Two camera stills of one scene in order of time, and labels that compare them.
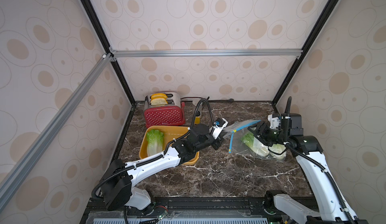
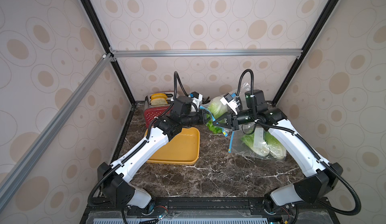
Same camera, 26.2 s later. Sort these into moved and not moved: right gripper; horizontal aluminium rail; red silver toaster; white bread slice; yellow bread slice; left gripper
Moved: right gripper; left gripper
Not moved: white bread slice; horizontal aluminium rail; red silver toaster; yellow bread slice
